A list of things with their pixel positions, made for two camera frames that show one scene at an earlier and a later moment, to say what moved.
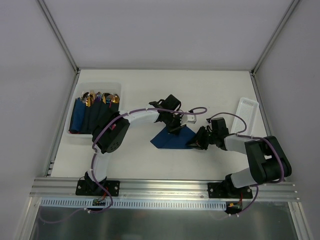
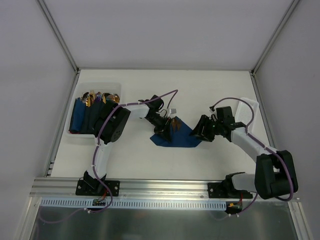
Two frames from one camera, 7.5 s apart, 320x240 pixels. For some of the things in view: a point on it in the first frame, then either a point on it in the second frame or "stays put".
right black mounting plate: x=228 y=190 stays put
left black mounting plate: x=93 y=188 stays put
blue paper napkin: x=165 y=139 stays put
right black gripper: x=202 y=136 → x=207 y=127
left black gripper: x=173 y=126 → x=163 y=126
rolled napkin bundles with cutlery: x=91 y=109 stays put
